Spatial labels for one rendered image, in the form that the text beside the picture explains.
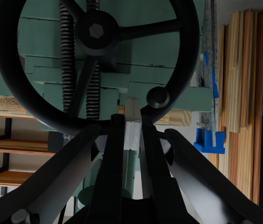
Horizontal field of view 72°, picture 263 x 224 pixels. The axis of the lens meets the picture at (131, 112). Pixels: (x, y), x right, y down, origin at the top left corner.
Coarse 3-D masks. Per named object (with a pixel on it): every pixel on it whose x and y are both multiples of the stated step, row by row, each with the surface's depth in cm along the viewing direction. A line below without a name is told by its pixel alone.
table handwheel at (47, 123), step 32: (0, 0) 24; (64, 0) 25; (192, 0) 25; (0, 32) 24; (96, 32) 23; (128, 32) 25; (160, 32) 26; (192, 32) 25; (0, 64) 24; (96, 64) 26; (192, 64) 25; (32, 96) 24; (64, 128) 24
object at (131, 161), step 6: (132, 150) 78; (132, 156) 78; (132, 162) 78; (132, 168) 79; (132, 174) 79; (84, 180) 78; (132, 180) 79; (84, 186) 78; (126, 186) 79; (132, 186) 79; (132, 192) 79; (132, 198) 79
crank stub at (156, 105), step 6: (150, 90) 20; (156, 90) 19; (162, 90) 19; (150, 96) 20; (156, 96) 19; (162, 96) 19; (168, 96) 20; (150, 102) 20; (156, 102) 19; (162, 102) 19
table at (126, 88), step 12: (36, 72) 33; (48, 72) 33; (60, 72) 33; (108, 72) 34; (0, 84) 42; (36, 84) 43; (108, 84) 34; (120, 84) 34; (132, 84) 43; (144, 84) 44; (156, 84) 44; (12, 96) 43; (120, 96) 43; (132, 96) 44; (144, 96) 44; (192, 96) 44; (204, 96) 44; (180, 108) 44; (192, 108) 44; (204, 108) 44
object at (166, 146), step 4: (144, 116) 18; (148, 116) 18; (144, 120) 17; (148, 120) 17; (152, 124) 17; (140, 132) 16; (160, 132) 15; (140, 136) 15; (160, 136) 15; (140, 140) 15; (160, 140) 14; (164, 140) 14; (140, 144) 15; (164, 144) 14; (168, 144) 14; (164, 148) 14; (168, 148) 14; (172, 148) 14; (164, 152) 15; (168, 152) 14; (172, 152) 14
